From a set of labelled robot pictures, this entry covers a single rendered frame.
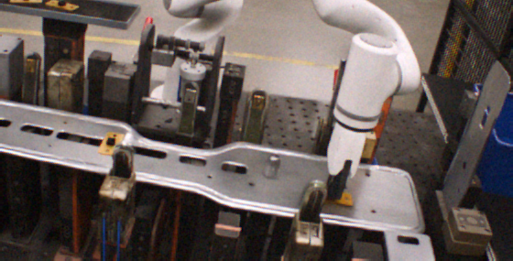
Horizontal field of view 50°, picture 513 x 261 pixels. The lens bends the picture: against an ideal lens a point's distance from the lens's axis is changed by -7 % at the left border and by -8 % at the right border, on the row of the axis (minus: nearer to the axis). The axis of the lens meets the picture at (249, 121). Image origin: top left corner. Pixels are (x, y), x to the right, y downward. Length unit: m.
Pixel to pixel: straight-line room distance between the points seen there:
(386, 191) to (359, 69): 0.35
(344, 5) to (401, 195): 0.44
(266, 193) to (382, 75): 0.34
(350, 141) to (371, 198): 0.21
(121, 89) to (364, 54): 0.60
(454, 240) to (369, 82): 0.36
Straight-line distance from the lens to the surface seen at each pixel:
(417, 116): 2.33
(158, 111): 1.44
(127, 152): 1.05
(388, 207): 1.22
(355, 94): 1.03
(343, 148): 1.07
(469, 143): 1.24
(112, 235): 1.09
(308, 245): 1.01
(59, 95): 1.36
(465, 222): 1.16
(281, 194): 1.17
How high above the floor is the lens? 1.69
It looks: 30 degrees down
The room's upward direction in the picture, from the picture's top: 11 degrees clockwise
